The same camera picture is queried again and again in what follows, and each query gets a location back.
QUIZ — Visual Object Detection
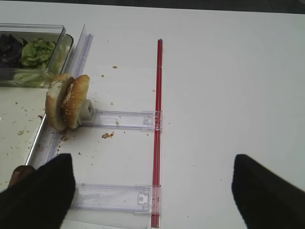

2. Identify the sesame bun left piece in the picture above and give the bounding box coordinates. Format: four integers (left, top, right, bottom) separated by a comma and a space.
45, 73, 74, 131

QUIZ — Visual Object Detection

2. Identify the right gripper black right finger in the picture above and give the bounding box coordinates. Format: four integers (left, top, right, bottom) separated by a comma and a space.
232, 154, 305, 229

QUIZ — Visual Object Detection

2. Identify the purple cabbage pile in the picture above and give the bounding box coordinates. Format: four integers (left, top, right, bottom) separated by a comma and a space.
0, 34, 28, 69

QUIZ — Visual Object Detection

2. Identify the clear pusher track lower right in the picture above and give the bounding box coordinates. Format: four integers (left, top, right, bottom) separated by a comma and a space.
71, 183, 161, 215

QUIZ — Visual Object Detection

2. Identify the red rail right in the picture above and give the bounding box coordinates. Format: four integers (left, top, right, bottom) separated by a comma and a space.
151, 39, 163, 228

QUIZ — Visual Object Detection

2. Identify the sesame bun right piece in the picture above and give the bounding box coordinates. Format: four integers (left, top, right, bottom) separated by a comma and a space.
61, 74, 90, 129

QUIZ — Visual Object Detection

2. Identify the white pusher block behind buns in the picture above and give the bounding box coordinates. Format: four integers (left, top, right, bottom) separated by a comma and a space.
78, 99, 97, 126

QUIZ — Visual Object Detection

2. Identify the sesame bun piece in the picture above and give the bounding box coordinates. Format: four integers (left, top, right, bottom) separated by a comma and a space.
61, 74, 90, 129
45, 73, 74, 131

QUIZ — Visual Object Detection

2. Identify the clear pusher track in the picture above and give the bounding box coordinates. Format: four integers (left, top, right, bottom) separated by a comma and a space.
81, 110, 162, 131
71, 183, 161, 215

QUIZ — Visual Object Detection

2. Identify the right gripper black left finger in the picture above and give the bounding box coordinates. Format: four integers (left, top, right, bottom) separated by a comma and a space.
0, 154, 76, 229

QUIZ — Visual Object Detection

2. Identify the white rectangular tray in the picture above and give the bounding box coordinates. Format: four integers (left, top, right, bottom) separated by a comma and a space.
0, 33, 75, 189

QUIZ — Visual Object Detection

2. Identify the clear plastic salad box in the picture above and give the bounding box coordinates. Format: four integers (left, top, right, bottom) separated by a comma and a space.
0, 23, 70, 87

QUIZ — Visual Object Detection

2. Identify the green lettuce pile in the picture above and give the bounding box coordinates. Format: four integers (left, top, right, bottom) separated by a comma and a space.
14, 38, 69, 87

